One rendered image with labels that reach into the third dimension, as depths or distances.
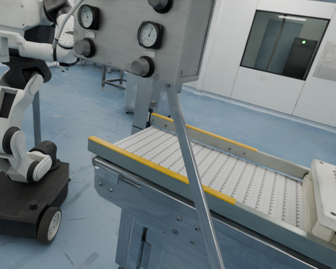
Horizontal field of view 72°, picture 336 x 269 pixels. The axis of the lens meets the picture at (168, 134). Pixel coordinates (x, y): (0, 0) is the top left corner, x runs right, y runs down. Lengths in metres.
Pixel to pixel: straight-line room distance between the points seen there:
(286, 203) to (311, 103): 5.19
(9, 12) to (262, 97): 5.06
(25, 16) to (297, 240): 1.32
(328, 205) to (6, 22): 1.39
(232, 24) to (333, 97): 2.57
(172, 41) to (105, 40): 0.13
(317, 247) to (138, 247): 0.42
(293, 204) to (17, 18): 1.32
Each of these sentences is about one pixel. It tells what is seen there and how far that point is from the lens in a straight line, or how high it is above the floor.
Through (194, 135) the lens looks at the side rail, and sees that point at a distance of 0.70.
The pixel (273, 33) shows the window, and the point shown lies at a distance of 5.66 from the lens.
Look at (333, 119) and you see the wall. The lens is 5.82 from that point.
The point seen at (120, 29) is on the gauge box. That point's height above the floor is 1.22.
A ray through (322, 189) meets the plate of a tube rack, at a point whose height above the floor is 1.02.
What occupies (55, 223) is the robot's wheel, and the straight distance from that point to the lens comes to 1.66.
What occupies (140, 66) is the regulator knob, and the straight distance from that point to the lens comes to 0.36.
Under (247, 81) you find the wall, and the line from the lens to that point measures 5.70.
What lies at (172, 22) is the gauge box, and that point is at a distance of 0.36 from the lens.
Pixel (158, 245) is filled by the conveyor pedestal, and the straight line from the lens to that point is 0.65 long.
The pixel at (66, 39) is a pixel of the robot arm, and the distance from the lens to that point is 1.15.
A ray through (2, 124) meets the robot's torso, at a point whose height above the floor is 0.67.
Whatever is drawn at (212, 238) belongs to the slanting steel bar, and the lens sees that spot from 0.36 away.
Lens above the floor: 1.22
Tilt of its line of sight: 23 degrees down
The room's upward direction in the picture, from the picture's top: 11 degrees clockwise
